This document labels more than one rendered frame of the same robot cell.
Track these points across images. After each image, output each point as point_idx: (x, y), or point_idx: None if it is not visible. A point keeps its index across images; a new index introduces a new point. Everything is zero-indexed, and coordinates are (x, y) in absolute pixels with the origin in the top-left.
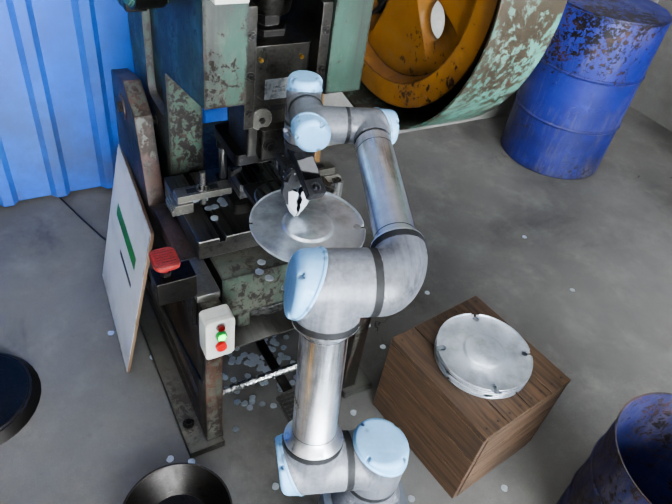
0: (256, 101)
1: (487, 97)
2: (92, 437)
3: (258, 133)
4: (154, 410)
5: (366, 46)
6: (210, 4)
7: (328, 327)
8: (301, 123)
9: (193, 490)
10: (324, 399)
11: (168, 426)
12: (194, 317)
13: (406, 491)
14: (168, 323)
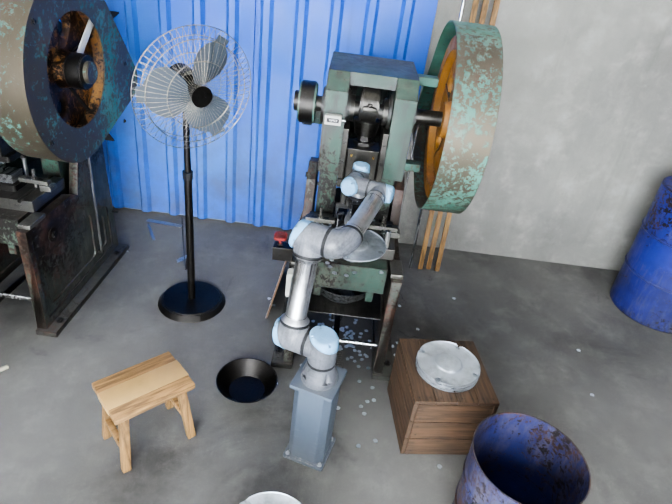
0: (347, 175)
1: (454, 195)
2: (232, 337)
3: None
4: (267, 339)
5: (431, 167)
6: (325, 124)
7: (300, 252)
8: (343, 180)
9: (262, 378)
10: (297, 292)
11: (269, 348)
12: None
13: (375, 436)
14: None
